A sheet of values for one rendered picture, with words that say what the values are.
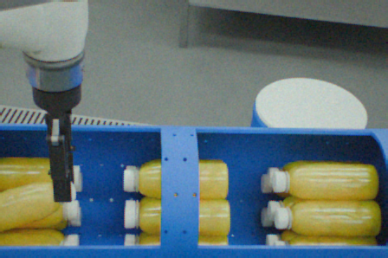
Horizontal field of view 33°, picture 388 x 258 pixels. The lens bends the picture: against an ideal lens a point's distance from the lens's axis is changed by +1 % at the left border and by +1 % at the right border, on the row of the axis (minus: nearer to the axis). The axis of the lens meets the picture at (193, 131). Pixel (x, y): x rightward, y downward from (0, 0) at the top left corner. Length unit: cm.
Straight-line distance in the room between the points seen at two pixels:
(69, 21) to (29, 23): 5
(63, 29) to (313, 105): 88
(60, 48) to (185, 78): 270
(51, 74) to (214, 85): 265
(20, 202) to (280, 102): 75
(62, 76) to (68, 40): 6
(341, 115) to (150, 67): 217
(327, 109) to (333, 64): 228
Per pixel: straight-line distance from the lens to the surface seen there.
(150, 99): 344
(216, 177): 120
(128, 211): 120
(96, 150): 136
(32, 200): 117
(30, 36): 93
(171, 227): 113
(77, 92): 102
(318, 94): 171
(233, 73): 371
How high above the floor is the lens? 196
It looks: 37 degrees down
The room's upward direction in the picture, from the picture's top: 5 degrees clockwise
